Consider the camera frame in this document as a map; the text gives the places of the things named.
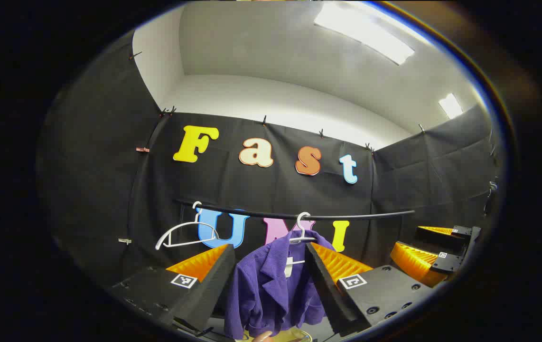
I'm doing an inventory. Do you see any white plastic hanger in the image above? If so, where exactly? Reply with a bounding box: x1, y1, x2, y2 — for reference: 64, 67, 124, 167
155, 201, 220, 251
289, 212, 320, 246

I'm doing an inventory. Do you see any row of black cloth clips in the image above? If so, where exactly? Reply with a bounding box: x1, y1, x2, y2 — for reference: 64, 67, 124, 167
129, 50, 426, 152

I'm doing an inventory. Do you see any black clothes rail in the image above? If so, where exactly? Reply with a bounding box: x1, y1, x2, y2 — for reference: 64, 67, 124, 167
174, 199, 416, 221

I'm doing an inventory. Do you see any purple ribbed jacket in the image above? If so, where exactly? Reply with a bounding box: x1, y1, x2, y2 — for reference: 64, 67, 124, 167
224, 229, 336, 340

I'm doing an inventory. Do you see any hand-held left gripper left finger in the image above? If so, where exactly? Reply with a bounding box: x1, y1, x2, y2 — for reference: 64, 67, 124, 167
109, 243, 237, 333

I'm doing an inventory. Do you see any ceiling light panel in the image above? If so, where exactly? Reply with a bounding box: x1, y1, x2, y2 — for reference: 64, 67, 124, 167
439, 93, 464, 119
314, 2, 415, 66

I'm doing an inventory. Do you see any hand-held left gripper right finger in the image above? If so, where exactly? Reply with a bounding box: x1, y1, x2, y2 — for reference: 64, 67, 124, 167
304, 242, 436, 338

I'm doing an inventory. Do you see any beige round laundry hamper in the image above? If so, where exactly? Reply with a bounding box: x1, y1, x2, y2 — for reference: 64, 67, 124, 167
244, 329, 314, 342

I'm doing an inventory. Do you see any black backdrop cloth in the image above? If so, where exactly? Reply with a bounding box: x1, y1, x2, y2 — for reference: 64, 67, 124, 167
35, 29, 503, 328

